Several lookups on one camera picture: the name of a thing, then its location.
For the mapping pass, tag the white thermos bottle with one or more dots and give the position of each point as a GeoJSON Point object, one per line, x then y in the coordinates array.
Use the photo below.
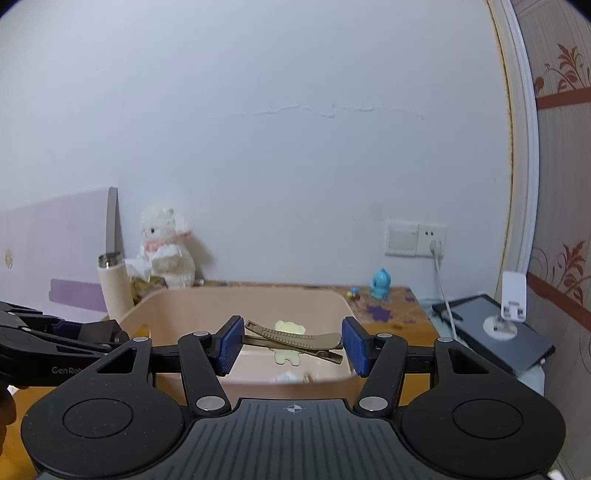
{"type": "Point", "coordinates": [115, 290]}

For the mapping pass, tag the brown hair clip yellow bear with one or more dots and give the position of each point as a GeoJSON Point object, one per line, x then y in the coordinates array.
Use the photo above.
{"type": "Point", "coordinates": [277, 333]}

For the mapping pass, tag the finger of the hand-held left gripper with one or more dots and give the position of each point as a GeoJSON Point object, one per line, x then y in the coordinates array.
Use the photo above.
{"type": "Point", "coordinates": [67, 329]}
{"type": "Point", "coordinates": [55, 345]}

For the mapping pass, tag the white wall socket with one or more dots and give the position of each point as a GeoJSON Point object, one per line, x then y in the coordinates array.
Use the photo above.
{"type": "Point", "coordinates": [429, 230]}

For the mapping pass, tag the yellow patterned packet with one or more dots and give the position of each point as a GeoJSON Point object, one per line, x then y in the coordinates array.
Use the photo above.
{"type": "Point", "coordinates": [145, 286]}

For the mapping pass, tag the lilac headboard panel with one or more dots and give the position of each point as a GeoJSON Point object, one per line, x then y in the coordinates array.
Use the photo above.
{"type": "Point", "coordinates": [55, 240]}

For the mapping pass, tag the dark grey tablet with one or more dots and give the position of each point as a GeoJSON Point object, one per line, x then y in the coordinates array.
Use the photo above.
{"type": "Point", "coordinates": [508, 350]}

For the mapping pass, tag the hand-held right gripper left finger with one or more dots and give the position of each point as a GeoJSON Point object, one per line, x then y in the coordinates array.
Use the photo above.
{"type": "Point", "coordinates": [230, 344]}

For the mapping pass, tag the white plush lamb toy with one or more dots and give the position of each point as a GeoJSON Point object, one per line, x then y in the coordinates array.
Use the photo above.
{"type": "Point", "coordinates": [171, 258]}

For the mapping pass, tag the beige plastic storage bin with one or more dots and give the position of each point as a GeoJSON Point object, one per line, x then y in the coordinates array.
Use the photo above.
{"type": "Point", "coordinates": [184, 314]}

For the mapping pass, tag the blue cartoon figurine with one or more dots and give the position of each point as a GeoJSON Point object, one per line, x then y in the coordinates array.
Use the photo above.
{"type": "Point", "coordinates": [381, 284]}

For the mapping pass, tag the small blue yellow figurine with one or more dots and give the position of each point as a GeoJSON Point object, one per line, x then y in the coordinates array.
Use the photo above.
{"type": "Point", "coordinates": [354, 293]}

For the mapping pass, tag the white door frame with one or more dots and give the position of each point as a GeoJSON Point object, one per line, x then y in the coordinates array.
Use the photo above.
{"type": "Point", "coordinates": [524, 161]}

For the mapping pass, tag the orange floral table cover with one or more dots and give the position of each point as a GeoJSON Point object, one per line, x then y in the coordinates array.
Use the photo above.
{"type": "Point", "coordinates": [397, 314]}

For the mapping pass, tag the white phone stand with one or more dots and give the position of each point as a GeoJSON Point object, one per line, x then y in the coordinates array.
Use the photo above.
{"type": "Point", "coordinates": [513, 286]}

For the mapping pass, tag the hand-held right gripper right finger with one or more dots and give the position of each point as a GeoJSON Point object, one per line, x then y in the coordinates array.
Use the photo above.
{"type": "Point", "coordinates": [355, 344]}

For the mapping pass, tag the white wall switch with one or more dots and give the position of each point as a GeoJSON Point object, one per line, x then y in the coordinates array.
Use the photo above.
{"type": "Point", "coordinates": [400, 239]}

